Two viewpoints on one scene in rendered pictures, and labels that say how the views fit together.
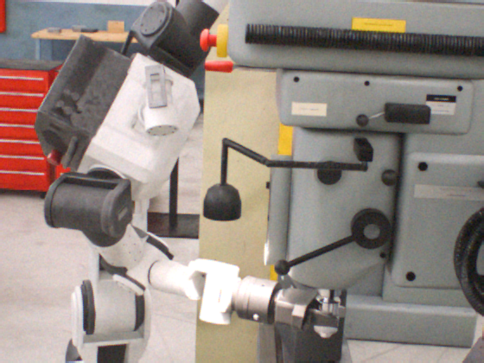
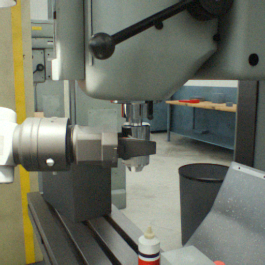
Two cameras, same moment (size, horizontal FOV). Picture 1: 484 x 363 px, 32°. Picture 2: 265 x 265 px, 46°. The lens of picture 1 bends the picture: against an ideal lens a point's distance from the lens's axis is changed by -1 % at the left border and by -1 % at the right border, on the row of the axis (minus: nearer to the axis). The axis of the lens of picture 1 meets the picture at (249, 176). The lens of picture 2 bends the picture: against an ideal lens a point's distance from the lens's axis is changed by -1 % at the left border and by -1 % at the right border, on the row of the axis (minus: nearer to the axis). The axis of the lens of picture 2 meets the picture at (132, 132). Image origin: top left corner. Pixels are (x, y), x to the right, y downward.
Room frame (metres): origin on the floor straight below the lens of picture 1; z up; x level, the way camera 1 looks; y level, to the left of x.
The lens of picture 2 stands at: (1.07, 0.05, 1.34)
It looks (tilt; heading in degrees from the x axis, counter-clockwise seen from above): 10 degrees down; 335
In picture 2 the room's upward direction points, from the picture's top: straight up
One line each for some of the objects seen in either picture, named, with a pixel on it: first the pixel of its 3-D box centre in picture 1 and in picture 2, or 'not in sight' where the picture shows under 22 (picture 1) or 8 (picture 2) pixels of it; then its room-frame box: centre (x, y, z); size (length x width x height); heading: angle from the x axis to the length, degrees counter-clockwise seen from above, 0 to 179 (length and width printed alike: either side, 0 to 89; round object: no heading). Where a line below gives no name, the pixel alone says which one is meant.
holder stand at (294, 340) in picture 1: (308, 306); (74, 173); (1.96, -0.17, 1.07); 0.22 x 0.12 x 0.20; 12
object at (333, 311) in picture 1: (327, 315); (135, 146); (1.54, -0.17, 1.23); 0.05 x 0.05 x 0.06
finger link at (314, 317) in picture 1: (321, 320); (136, 148); (1.51, -0.16, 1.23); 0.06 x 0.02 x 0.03; 70
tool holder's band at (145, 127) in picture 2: (327, 300); (135, 126); (1.54, -0.17, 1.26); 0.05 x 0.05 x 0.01
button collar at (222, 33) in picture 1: (222, 41); not in sight; (1.54, 0.06, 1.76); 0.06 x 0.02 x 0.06; 1
